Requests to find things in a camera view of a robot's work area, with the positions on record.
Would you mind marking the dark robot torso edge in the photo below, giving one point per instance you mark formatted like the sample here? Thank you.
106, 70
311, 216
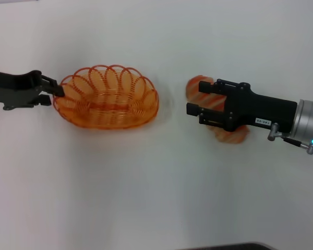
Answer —
224, 246

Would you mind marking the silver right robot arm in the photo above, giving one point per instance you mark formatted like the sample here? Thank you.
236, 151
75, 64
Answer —
306, 117

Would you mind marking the orange striped bread loaf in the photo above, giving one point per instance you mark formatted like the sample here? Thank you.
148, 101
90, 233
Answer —
193, 87

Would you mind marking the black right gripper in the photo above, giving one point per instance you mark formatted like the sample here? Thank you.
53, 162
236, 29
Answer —
260, 110

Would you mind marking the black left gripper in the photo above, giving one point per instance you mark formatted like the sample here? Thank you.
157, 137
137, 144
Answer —
13, 89

